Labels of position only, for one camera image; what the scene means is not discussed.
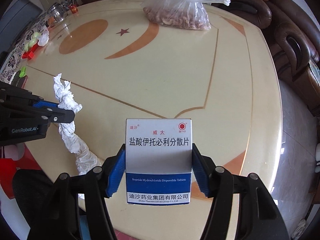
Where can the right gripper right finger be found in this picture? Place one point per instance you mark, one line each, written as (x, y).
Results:
(258, 216)

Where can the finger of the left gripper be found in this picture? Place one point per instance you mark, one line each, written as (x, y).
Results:
(56, 115)
(39, 102)

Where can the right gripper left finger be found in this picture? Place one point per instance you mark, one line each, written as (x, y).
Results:
(71, 207)

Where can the white tissue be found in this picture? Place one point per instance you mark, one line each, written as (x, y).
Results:
(85, 160)

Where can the white blue tablet box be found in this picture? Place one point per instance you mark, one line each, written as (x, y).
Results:
(158, 160)

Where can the red plastic stool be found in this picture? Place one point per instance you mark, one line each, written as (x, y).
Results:
(9, 167)

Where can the glass jar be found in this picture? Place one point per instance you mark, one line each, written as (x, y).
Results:
(56, 14)

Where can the small red candle cup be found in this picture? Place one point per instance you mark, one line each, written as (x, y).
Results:
(73, 8)

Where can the plastic bag of nuts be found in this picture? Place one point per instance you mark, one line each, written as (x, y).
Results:
(184, 14)

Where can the brown leather sofa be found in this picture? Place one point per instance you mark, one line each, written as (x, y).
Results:
(293, 40)

